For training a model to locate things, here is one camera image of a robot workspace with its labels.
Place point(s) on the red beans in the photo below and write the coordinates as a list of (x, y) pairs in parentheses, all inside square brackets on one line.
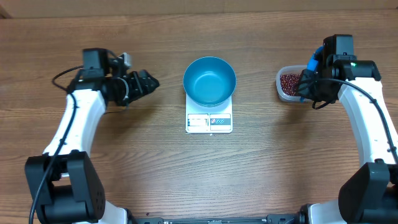
[(288, 83)]

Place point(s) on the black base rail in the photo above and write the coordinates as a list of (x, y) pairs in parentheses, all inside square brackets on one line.
[(269, 219)]

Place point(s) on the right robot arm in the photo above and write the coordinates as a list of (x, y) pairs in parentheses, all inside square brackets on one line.
[(335, 74)]

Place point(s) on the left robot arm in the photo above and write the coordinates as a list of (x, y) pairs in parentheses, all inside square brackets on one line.
[(63, 182)]

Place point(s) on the teal metal bowl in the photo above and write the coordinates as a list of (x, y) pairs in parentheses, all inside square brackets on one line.
[(209, 81)]

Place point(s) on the blue plastic measuring scoop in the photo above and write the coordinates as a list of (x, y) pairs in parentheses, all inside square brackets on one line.
[(308, 75)]

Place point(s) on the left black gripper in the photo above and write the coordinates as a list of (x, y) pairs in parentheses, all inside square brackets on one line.
[(138, 89)]

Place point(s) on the white digital kitchen scale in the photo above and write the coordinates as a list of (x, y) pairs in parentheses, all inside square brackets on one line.
[(209, 120)]

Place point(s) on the clear plastic container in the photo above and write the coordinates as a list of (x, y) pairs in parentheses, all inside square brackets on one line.
[(295, 70)]

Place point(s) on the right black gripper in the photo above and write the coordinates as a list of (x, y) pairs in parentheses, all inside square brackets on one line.
[(304, 89)]

